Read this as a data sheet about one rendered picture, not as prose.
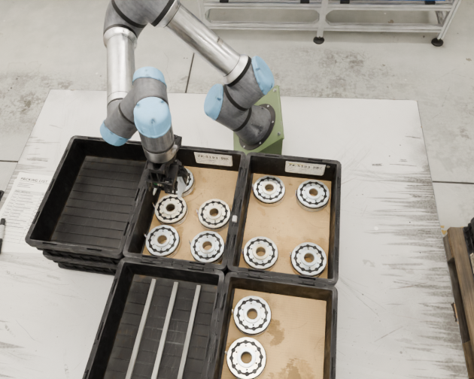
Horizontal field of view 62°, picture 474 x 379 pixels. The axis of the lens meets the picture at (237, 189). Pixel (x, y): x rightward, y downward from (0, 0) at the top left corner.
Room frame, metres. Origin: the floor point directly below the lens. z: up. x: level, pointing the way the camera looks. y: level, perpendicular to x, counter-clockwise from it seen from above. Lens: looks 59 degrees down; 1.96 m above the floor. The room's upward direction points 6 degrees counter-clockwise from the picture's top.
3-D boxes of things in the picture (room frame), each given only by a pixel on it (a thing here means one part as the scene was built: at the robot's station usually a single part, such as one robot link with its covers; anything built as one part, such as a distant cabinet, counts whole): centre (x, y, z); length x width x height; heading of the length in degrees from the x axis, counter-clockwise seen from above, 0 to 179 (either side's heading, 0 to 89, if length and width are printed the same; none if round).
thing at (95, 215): (0.66, 0.44, 0.87); 0.40 x 0.30 x 0.11; 166
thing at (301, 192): (0.61, -0.24, 0.86); 0.10 x 0.10 x 0.01
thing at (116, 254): (0.66, 0.44, 0.92); 0.40 x 0.30 x 0.02; 166
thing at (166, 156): (0.58, 0.17, 1.22); 0.08 x 0.08 x 0.05
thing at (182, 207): (0.61, 0.22, 0.86); 0.10 x 0.10 x 0.01
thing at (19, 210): (0.74, 0.78, 0.70); 0.33 x 0.23 x 0.01; 170
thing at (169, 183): (0.57, 0.18, 1.14); 0.09 x 0.08 x 0.12; 166
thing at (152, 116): (0.58, 0.17, 1.30); 0.09 x 0.08 x 0.11; 6
